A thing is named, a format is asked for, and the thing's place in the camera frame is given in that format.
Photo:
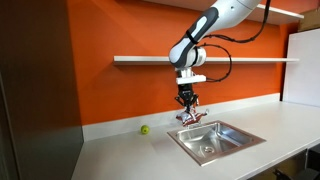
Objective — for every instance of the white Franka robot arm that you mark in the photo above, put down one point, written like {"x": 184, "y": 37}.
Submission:
{"x": 200, "y": 30}

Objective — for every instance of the white board panel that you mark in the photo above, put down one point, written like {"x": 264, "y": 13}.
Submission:
{"x": 303, "y": 70}

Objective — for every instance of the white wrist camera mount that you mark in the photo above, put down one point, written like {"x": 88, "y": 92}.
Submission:
{"x": 190, "y": 79}

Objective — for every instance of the black chair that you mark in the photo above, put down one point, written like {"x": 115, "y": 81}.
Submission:
{"x": 300, "y": 173}

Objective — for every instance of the dark brown wall panel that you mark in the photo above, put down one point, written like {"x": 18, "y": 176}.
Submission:
{"x": 36, "y": 100}

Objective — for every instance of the green lime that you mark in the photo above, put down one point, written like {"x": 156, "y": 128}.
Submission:
{"x": 144, "y": 129}

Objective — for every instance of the white overhead shelf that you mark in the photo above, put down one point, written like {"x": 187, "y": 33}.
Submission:
{"x": 280, "y": 15}

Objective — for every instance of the cardboard box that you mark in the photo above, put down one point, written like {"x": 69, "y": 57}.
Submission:
{"x": 310, "y": 20}

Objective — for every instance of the red snack packet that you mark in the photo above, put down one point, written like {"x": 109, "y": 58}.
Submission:
{"x": 190, "y": 117}

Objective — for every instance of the stainless steel sink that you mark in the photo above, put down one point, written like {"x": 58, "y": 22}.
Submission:
{"x": 216, "y": 141}

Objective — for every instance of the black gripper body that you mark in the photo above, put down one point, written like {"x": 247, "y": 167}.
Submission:
{"x": 186, "y": 93}

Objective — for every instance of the long white wall shelf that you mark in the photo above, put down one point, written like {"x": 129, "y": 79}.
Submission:
{"x": 146, "y": 60}

